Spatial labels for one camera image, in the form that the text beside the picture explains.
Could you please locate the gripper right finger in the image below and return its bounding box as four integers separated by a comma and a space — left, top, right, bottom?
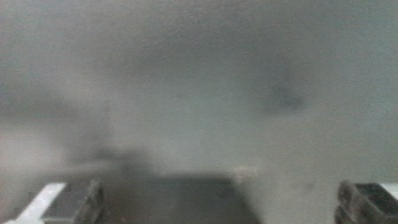
335, 181, 398, 224

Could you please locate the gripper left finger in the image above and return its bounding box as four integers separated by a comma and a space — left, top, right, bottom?
11, 180, 105, 224

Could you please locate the white drawer cabinet box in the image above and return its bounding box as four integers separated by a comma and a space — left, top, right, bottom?
0, 0, 398, 224

